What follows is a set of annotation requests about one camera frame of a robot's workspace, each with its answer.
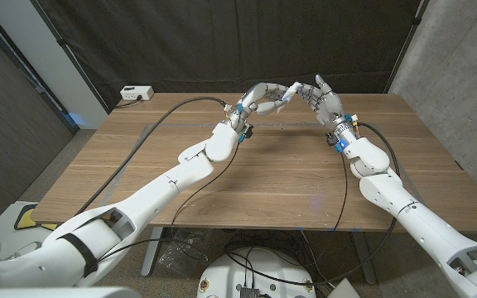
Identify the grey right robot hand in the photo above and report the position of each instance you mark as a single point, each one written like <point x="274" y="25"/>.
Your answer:
<point x="329" y="107"/>

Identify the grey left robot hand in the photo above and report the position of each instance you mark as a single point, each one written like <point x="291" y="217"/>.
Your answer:
<point x="251" y="97"/>

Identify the white toothpaste tube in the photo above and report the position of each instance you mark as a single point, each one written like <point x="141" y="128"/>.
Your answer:
<point x="292" y="91"/>

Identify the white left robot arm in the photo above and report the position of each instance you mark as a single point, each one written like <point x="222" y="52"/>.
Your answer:
<point x="172" y="182"/>

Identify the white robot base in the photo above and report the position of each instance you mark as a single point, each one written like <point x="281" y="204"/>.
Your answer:
<point x="259" y="273"/>

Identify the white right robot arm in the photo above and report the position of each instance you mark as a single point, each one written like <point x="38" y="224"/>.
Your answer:
<point x="387" y="190"/>

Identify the white power strip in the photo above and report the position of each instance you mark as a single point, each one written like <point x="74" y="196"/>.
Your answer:
<point x="137" y="92"/>

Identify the black backdrop curtain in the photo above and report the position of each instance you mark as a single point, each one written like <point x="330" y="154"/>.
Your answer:
<point x="242" y="41"/>

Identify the black backdrop stand pole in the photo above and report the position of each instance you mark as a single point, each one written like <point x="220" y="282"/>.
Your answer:
<point x="416" y="20"/>
<point x="61" y="42"/>

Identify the grey table leg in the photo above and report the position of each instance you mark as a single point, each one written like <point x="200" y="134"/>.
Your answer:
<point x="153" y="248"/>
<point x="364" y="260"/>

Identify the clear plastic bag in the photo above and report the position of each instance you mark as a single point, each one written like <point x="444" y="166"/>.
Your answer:
<point x="184" y="248"/>

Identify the white panel corner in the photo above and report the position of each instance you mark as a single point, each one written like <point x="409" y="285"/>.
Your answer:
<point x="344" y="290"/>

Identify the grey electronics module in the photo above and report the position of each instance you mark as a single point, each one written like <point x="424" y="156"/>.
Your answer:
<point x="249" y="293"/>

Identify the dark wood panel door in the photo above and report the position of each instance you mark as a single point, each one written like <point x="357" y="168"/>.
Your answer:
<point x="6" y="145"/>

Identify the white yellow floor mat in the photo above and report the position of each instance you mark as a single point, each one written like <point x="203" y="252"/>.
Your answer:
<point x="25" y="217"/>

